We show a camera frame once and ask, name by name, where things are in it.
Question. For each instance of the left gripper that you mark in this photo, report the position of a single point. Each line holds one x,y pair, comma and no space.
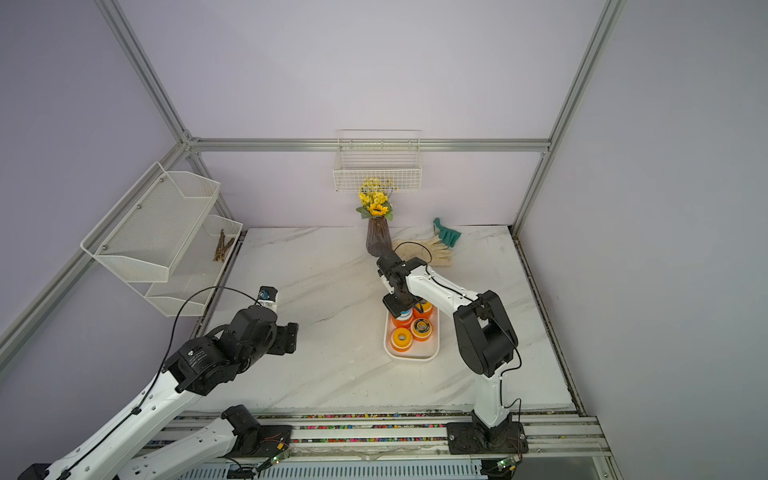
286,339

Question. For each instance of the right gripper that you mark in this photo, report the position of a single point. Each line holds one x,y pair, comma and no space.
395,307

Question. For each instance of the orange sealing tape roll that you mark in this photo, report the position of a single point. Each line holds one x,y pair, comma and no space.
422,309
401,322

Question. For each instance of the small black yellow tape roll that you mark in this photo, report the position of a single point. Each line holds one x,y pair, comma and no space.
421,329

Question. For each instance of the yellow sealing tape roll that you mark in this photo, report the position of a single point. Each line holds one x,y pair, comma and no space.
401,339

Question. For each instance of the blue sealing tape roll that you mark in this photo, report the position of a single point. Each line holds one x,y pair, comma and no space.
405,315

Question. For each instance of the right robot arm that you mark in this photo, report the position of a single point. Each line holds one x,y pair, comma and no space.
485,337

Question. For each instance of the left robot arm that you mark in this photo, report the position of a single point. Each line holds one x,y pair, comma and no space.
192,372

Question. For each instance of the white storage box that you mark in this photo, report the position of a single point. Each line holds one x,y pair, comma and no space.
421,351

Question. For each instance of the cream cotton glove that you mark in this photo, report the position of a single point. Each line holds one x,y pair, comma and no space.
432,250

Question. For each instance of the purple glass vase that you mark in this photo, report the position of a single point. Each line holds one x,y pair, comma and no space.
378,239

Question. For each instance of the brown sticks bundle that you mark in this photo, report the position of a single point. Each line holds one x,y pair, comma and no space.
223,246

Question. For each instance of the yellow artificial flowers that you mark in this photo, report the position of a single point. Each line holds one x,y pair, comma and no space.
375,198

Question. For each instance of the lower white mesh shelf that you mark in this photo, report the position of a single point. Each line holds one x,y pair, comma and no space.
188,290

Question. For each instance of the white mesh shelf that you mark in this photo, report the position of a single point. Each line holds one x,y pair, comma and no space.
143,238
188,290

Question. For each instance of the upper white mesh shelf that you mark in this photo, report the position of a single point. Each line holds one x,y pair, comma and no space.
143,238

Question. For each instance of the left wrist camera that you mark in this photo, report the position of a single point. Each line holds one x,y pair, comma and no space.
268,297

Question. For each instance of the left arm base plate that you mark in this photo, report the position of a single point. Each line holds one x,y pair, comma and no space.
252,438

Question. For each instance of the white wire wall basket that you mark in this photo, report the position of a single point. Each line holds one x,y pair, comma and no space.
391,156

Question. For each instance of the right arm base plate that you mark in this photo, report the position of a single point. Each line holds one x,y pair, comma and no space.
474,437

